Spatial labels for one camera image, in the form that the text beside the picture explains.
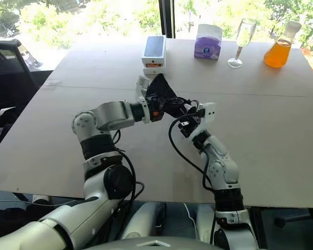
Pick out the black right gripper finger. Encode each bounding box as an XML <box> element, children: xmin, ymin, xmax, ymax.
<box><xmin>182</xmin><ymin>103</ymin><xmax>199</xmax><ymax>117</ymax></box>

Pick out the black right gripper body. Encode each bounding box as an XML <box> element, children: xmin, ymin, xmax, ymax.
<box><xmin>178</xmin><ymin>114</ymin><xmax>206</xmax><ymax>139</ymax></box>

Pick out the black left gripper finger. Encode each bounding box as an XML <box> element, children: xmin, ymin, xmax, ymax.
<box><xmin>162</xmin><ymin>96</ymin><xmax>192</xmax><ymax>107</ymax></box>
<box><xmin>162</xmin><ymin>105</ymin><xmax>186</xmax><ymax>118</ymax></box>

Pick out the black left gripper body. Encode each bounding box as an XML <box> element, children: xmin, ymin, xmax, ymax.
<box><xmin>145</xmin><ymin>93</ymin><xmax>167</xmax><ymax>123</ymax></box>

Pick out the black drawstring pouch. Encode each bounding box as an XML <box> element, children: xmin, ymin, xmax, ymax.
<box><xmin>146</xmin><ymin>73</ymin><xmax>189</xmax><ymax>118</ymax></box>

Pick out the small white orange box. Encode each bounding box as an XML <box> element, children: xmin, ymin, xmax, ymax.
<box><xmin>142</xmin><ymin>67</ymin><xmax>165</xmax><ymax>77</ymax></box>

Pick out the white smartphone box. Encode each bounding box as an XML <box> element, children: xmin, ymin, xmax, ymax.
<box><xmin>141</xmin><ymin>35</ymin><xmax>167</xmax><ymax>69</ymax></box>

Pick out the purple tissue pack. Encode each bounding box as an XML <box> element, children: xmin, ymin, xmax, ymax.
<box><xmin>193</xmin><ymin>23</ymin><xmax>223</xmax><ymax>61</ymax></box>

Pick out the clear champagne glass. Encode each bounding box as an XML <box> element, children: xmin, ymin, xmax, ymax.
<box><xmin>227</xmin><ymin>18</ymin><xmax>257</xmax><ymax>69</ymax></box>

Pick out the grey rounded shape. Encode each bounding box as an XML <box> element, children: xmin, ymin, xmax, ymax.
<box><xmin>195</xmin><ymin>204</ymin><xmax>218</xmax><ymax>245</ymax></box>
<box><xmin>119</xmin><ymin>202</ymin><xmax>168</xmax><ymax>241</ymax></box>

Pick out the flask with orange liquid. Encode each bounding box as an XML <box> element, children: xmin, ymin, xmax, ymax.
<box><xmin>263</xmin><ymin>20</ymin><xmax>303</xmax><ymax>69</ymax></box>

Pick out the grey robot torso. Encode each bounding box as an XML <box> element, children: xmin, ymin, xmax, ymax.
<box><xmin>85</xmin><ymin>235</ymin><xmax>213</xmax><ymax>250</ymax></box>

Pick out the black chair base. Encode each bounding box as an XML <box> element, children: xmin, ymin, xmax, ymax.
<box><xmin>273</xmin><ymin>207</ymin><xmax>313</xmax><ymax>230</ymax></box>

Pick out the white cylinder under table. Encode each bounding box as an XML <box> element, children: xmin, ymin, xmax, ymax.
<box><xmin>32</xmin><ymin>194</ymin><xmax>53</xmax><ymax>205</ymax></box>

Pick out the black office chair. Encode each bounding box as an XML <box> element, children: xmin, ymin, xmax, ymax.
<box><xmin>0</xmin><ymin>39</ymin><xmax>44</xmax><ymax>158</ymax></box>

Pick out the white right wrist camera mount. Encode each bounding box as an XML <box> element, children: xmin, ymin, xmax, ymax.
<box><xmin>190</xmin><ymin>102</ymin><xmax>218</xmax><ymax>139</ymax></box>

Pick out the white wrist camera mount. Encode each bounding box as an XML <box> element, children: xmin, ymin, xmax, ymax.
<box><xmin>135</xmin><ymin>75</ymin><xmax>151</xmax><ymax>124</ymax></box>
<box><xmin>190</xmin><ymin>102</ymin><xmax>218</xmax><ymax>139</ymax></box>

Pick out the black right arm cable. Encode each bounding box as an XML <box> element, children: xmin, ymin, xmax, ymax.
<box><xmin>168</xmin><ymin>110</ymin><xmax>215</xmax><ymax>192</ymax></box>

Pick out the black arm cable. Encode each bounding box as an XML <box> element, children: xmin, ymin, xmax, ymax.
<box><xmin>168</xmin><ymin>110</ymin><xmax>215</xmax><ymax>192</ymax></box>
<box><xmin>111</xmin><ymin>129</ymin><xmax>146</xmax><ymax>209</ymax></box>

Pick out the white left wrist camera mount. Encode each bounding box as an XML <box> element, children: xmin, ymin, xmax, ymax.
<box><xmin>135</xmin><ymin>75</ymin><xmax>151</xmax><ymax>124</ymax></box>

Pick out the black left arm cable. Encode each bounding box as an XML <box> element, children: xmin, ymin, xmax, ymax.
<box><xmin>111</xmin><ymin>129</ymin><xmax>146</xmax><ymax>209</ymax></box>

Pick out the black window frame post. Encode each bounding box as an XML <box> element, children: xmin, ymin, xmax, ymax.
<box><xmin>158</xmin><ymin>0</ymin><xmax>176</xmax><ymax>39</ymax></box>

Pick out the thin white cable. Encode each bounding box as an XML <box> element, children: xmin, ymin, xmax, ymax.
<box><xmin>182</xmin><ymin>203</ymin><xmax>199</xmax><ymax>243</ymax></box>

